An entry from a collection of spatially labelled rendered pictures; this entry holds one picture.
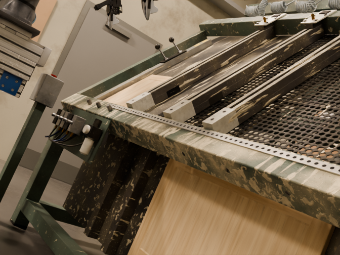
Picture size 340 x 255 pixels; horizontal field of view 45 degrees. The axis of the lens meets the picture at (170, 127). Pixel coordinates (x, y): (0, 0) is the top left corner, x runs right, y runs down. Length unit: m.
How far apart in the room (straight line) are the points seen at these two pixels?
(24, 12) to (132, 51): 3.53
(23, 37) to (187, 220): 1.10
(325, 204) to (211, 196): 0.68
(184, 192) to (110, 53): 3.71
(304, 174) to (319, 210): 0.10
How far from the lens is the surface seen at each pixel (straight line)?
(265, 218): 1.53
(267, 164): 1.28
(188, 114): 1.86
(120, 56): 5.42
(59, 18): 5.30
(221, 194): 1.70
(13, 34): 2.03
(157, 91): 2.18
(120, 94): 2.51
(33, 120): 2.65
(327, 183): 1.16
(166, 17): 5.78
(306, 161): 1.25
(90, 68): 5.29
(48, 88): 2.63
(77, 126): 2.21
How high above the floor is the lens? 0.72
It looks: 5 degrees up
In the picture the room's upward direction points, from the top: 24 degrees clockwise
